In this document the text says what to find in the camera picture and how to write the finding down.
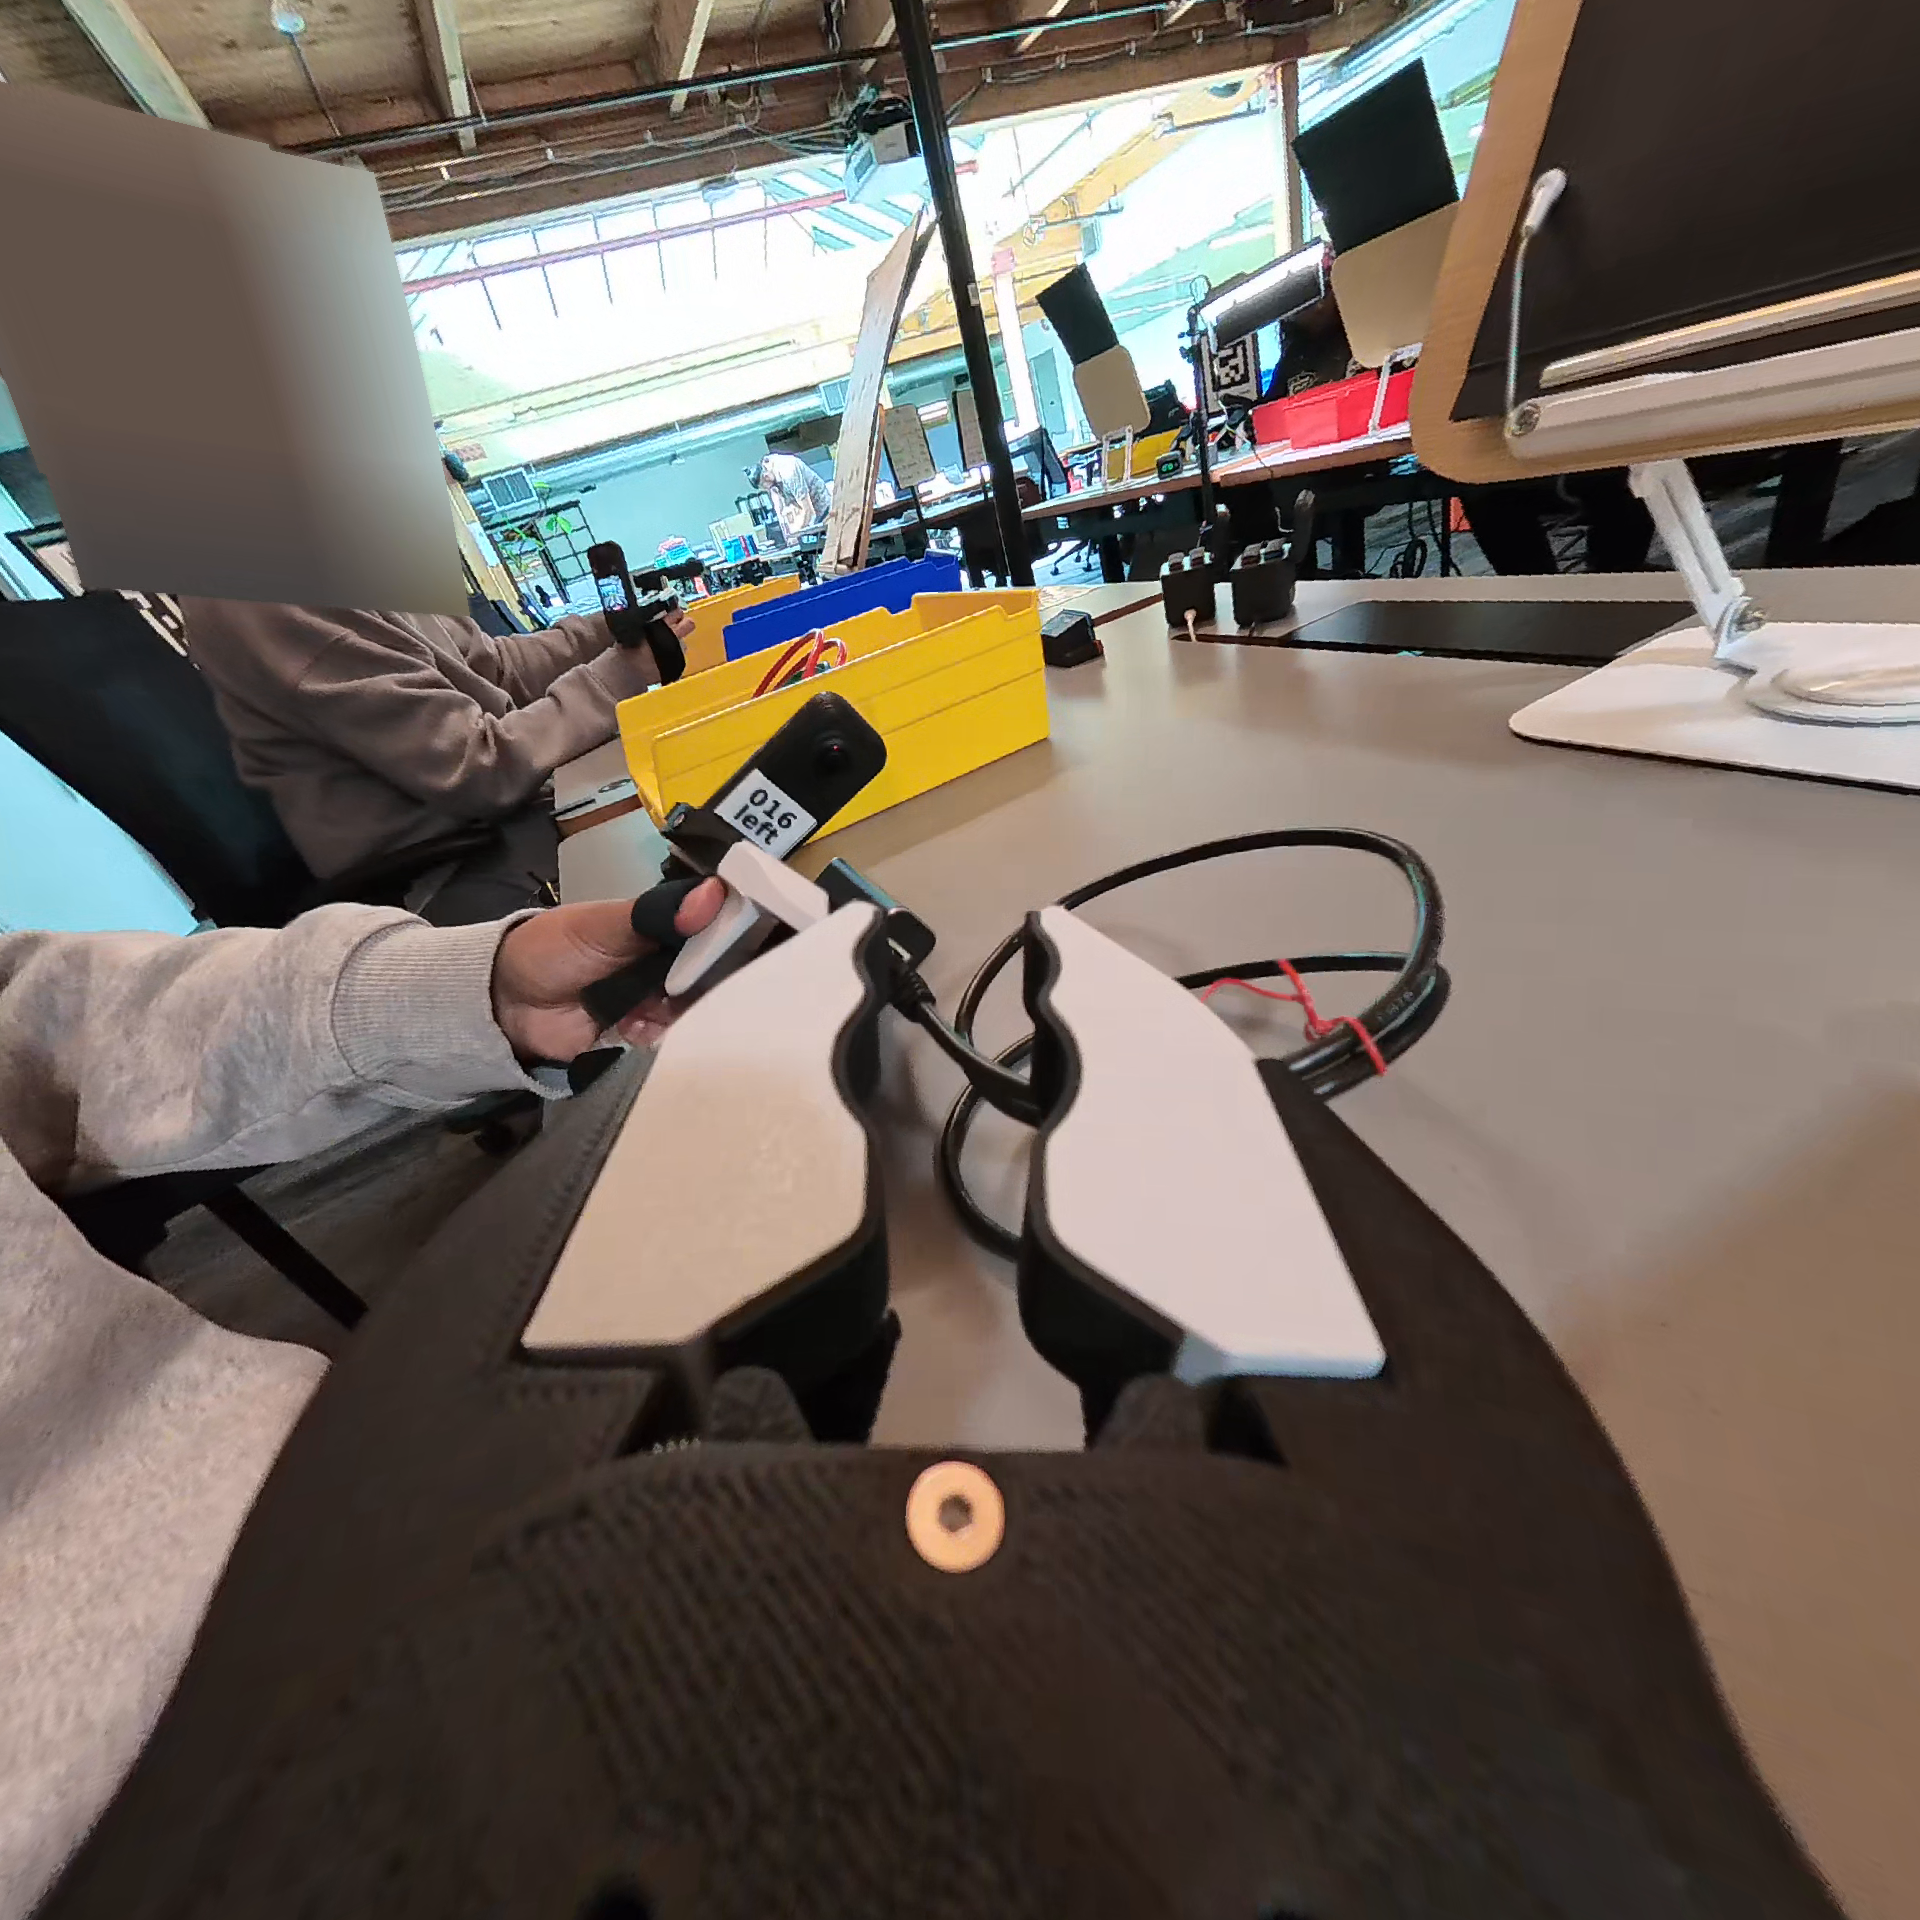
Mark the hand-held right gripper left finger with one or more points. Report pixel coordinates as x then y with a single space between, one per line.
721 1171

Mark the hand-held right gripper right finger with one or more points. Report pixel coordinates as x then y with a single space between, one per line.
1185 1186

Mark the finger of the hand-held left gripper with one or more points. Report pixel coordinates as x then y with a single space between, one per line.
773 889

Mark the yellow plastic bin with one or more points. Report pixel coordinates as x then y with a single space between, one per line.
721 615
931 705

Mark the person's left forearm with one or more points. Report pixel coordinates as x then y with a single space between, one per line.
225 1036

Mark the black desk mat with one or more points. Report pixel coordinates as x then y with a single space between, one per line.
1501 630

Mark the person's left hand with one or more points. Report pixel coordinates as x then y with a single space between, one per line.
547 974

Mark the blue plastic bin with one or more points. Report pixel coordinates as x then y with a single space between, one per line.
856 599

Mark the red twist tie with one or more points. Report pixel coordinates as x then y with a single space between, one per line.
1340 1036

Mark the black power adapter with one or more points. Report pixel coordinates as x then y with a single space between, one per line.
1073 639

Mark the leaning wooden board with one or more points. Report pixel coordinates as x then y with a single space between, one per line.
879 390

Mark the black charging dock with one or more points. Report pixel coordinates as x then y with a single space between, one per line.
1190 588
1264 581

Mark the black pole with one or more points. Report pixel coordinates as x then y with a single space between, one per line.
961 301

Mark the black white marker sign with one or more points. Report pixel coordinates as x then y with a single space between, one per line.
1231 370

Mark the red plastic bin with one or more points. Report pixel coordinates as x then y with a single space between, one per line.
1336 409

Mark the white stand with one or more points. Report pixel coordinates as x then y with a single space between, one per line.
1651 721

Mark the black office chair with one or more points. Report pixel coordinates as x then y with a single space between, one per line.
107 751

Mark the person's grey sweatshirt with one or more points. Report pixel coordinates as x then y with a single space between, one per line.
119 1500

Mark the black wood-edged panel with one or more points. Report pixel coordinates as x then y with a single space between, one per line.
1724 149

